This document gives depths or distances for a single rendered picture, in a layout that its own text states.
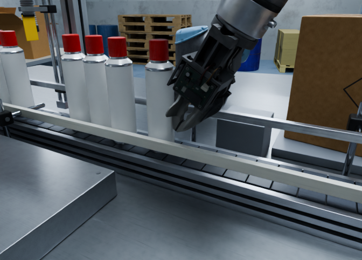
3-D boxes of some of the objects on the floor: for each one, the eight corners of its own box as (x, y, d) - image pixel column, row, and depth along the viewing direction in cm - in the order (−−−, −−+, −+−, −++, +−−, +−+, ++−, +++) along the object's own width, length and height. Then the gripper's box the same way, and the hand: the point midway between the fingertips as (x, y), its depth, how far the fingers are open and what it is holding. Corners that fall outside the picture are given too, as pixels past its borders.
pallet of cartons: (315, 63, 622) (322, 29, 595) (325, 75, 514) (333, 34, 487) (273, 61, 646) (277, 28, 619) (273, 72, 539) (278, 33, 511)
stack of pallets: (119, 63, 619) (115, 14, 581) (139, 56, 708) (137, 14, 670) (180, 67, 579) (180, 15, 541) (193, 59, 668) (194, 14, 630)
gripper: (197, 10, 36) (137, 127, 48) (254, 50, 35) (178, 161, 46) (220, 10, 43) (164, 111, 55) (268, 43, 42) (200, 141, 53)
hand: (181, 124), depth 52 cm, fingers closed, pressing on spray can
